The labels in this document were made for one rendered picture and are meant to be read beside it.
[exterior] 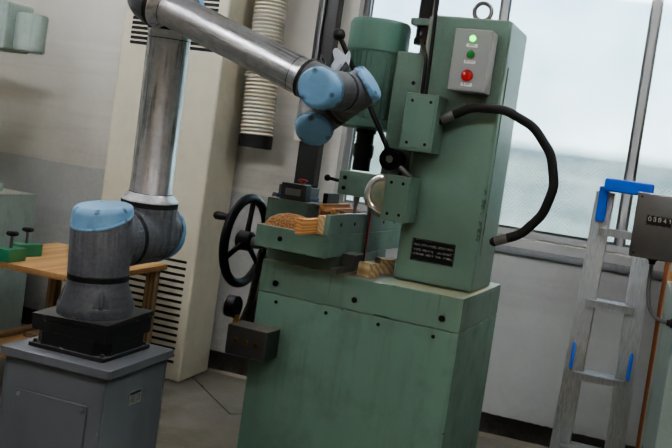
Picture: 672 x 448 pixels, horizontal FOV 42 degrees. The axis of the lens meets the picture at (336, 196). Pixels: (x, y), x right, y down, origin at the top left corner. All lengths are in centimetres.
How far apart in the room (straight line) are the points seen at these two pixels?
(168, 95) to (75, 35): 242
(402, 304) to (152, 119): 80
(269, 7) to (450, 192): 186
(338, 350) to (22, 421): 80
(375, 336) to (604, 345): 169
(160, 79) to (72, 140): 237
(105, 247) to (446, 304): 85
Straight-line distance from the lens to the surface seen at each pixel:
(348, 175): 254
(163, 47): 231
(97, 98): 459
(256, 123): 396
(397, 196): 231
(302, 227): 223
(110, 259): 221
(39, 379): 225
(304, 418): 246
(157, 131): 232
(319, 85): 191
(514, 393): 393
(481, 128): 236
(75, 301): 223
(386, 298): 232
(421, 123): 231
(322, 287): 238
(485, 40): 232
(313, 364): 242
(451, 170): 237
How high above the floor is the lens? 113
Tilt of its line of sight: 3 degrees down
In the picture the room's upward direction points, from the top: 8 degrees clockwise
